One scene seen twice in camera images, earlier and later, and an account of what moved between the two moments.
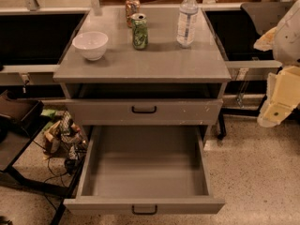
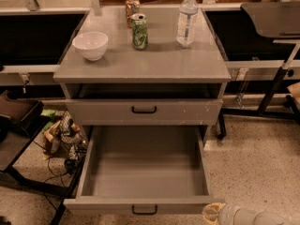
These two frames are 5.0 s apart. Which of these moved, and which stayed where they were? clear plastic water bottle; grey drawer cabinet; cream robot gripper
Moved: cream robot gripper
Stayed: clear plastic water bottle; grey drawer cabinet
